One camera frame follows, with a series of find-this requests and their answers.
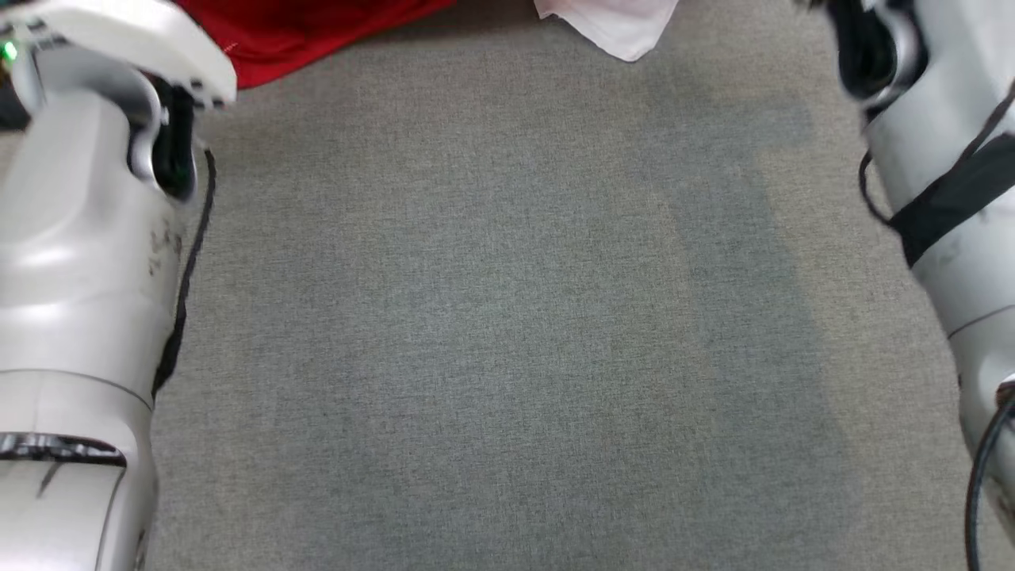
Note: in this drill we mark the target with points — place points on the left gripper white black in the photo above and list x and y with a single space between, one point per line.
143 32

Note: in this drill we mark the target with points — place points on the red and white jersey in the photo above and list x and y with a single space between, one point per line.
317 32

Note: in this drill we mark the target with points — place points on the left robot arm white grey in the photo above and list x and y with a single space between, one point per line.
71 277

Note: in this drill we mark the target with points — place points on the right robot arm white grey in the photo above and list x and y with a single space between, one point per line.
951 79

